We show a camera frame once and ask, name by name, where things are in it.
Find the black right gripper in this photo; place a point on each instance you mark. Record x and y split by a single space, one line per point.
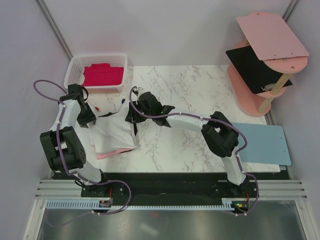
132 116

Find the light blue mat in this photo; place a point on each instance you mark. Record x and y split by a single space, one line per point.
266 144

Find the white plastic basket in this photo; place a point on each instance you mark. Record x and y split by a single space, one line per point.
74 73

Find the white slotted cable duct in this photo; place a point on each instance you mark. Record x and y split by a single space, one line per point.
95 204

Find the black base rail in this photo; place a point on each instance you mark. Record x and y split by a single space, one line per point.
166 188

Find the pink wooden shelf stand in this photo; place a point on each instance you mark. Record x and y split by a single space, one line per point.
274 43

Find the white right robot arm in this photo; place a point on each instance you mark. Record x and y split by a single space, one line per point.
222 138

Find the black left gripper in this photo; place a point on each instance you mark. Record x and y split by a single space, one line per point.
90 117

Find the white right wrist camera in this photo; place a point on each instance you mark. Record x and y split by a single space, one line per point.
137 90

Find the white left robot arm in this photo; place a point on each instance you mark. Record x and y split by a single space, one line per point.
62 147

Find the red t shirt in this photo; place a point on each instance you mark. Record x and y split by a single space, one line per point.
102 74

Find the pink t shirt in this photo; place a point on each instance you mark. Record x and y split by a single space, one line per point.
100 156

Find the black square sheet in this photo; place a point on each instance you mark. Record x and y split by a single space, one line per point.
255 73

